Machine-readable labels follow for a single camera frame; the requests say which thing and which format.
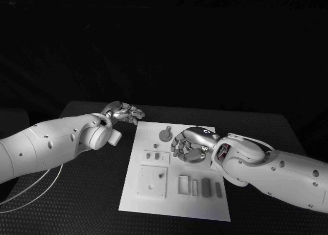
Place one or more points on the grey gear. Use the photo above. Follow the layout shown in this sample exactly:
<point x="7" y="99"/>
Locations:
<point x="166" y="135"/>

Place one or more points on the thin grey block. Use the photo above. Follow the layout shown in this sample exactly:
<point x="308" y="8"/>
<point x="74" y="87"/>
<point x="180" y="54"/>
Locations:
<point x="219" y="190"/>

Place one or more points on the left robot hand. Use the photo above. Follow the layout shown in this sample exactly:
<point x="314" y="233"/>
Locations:
<point x="125" y="112"/>

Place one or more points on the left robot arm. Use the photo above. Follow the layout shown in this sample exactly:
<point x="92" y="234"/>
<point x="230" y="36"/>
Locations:
<point x="46" y="141"/>

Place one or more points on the white task board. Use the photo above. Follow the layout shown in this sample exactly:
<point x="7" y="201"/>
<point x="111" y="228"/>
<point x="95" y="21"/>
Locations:
<point x="163" y="183"/>

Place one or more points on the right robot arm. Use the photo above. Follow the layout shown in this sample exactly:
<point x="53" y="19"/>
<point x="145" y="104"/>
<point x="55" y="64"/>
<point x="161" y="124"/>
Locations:
<point x="275" y="170"/>

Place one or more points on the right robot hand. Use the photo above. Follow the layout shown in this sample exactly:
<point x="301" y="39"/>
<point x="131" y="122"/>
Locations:
<point x="196" y="143"/>

